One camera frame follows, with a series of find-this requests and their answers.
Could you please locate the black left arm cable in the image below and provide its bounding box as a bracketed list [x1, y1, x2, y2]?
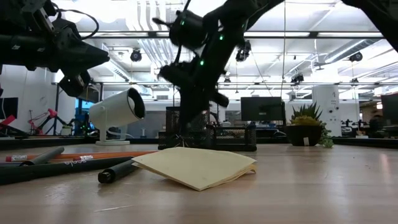
[57, 8, 101, 41]

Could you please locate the red and black machine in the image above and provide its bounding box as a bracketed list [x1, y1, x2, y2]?
[27, 108, 75, 136]

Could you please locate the black overhead camera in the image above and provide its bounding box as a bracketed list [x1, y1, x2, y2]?
[234, 39, 252, 63]

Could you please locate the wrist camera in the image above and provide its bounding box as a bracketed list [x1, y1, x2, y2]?
[58, 70, 92, 98]
[158, 60, 193, 90]

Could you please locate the black ceiling spotlight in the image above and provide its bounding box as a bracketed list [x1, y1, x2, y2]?
[290, 72, 305, 85]
[348, 50, 364, 63]
[129, 49, 143, 63]

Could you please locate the black monitor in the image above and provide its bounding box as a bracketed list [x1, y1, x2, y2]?
[380, 92, 398, 126]
[240, 96, 286, 123]
[0, 96, 19, 121]

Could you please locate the white desk lamp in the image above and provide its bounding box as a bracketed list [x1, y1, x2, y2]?
[88, 87, 146, 146]

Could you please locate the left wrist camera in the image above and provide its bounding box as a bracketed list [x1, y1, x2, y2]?
[58, 70, 92, 98]

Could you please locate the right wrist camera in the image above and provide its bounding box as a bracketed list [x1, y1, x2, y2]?
[158, 60, 193, 90]

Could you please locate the yellow sticky note pad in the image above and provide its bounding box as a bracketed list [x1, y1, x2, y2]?
[131, 146, 258, 192]

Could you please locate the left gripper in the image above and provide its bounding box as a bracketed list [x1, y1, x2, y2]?
[46, 17, 110, 74]

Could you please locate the black pen with white print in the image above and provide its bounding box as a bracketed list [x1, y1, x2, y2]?
[0, 156, 135, 187]

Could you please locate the potted succulent plant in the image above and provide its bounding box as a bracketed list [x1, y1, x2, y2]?
[284, 101, 335, 149]

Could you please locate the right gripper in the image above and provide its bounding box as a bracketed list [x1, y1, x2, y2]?
[178, 52, 230, 128]

